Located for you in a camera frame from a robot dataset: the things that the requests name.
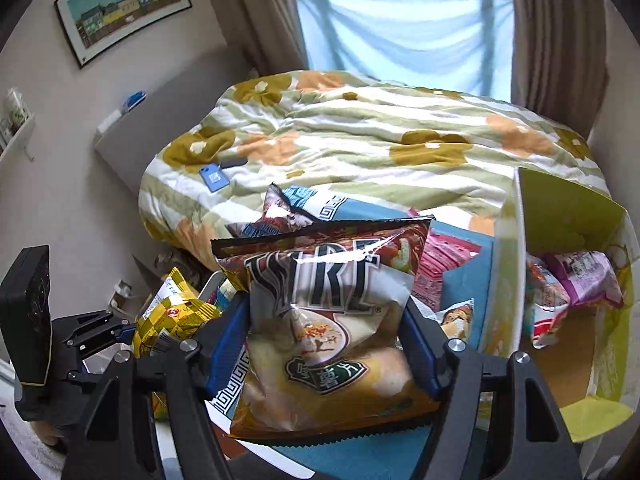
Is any teal patterned table mat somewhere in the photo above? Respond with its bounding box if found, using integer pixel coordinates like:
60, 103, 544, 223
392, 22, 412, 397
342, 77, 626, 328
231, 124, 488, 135
210, 195, 497, 480

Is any small white box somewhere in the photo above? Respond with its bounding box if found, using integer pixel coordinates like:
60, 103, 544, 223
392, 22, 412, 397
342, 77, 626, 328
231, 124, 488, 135
96, 108, 126, 135

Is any grey headboard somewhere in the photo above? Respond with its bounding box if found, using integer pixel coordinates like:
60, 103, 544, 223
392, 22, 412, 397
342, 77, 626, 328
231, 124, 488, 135
94, 42, 256, 196

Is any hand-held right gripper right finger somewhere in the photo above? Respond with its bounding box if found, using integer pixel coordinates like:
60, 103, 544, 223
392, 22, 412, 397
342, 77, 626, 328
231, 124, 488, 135
400, 297, 583, 480

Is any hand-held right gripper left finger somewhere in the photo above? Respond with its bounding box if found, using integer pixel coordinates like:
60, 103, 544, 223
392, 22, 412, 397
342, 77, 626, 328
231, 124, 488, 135
62, 294, 251, 480

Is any yellow snack packet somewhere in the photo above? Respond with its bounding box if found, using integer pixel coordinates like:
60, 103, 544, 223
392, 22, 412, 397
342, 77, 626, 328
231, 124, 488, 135
131, 267, 223, 361

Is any floral striped quilt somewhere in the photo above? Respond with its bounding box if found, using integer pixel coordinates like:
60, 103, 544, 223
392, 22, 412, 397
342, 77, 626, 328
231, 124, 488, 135
137, 70, 613, 261

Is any white wall socket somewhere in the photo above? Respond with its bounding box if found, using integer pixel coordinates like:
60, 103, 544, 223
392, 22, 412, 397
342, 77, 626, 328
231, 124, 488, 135
112, 280, 136, 311

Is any large potato chip bag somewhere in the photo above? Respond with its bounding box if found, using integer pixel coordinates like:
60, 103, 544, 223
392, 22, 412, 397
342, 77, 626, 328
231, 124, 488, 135
211, 216, 441, 443

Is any white wall shelf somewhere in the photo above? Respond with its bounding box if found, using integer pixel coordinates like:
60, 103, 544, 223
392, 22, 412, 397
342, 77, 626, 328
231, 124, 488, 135
0, 110, 37, 162

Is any light blue window cloth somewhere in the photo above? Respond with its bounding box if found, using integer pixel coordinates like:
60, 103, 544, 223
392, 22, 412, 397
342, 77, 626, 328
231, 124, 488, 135
295, 0, 516, 106

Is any small blue card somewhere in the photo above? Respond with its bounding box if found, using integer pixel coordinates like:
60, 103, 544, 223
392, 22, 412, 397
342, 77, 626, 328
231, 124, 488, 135
199, 162, 226, 192

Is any green cardboard box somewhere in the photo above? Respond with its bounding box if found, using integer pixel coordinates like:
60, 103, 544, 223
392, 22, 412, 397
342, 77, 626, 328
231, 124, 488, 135
492, 167, 636, 443

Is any beige curtain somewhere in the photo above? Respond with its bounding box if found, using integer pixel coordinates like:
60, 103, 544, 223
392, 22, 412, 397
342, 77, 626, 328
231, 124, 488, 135
192, 0, 308, 78
510, 0, 608, 131

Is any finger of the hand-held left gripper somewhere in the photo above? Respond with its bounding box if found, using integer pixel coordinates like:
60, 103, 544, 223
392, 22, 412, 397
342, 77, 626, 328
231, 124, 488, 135
66, 350, 137, 387
61, 309, 137, 350

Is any pile of snack packets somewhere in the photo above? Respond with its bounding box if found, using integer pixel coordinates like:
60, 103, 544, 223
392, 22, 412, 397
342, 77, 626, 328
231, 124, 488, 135
525, 250, 623, 348

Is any brown and blue snack packet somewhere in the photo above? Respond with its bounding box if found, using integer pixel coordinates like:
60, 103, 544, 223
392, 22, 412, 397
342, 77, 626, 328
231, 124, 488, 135
227, 182, 323, 241

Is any pink snack packet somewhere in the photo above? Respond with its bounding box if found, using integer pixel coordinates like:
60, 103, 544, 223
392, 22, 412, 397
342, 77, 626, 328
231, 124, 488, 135
410, 207, 483, 311

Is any beige snack packet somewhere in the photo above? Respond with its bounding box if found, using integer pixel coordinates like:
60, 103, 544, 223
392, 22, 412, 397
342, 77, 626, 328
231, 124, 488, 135
435, 300, 475, 356

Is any framed building picture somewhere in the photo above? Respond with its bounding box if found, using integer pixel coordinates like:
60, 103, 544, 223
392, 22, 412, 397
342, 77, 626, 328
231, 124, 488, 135
54, 0, 193, 70

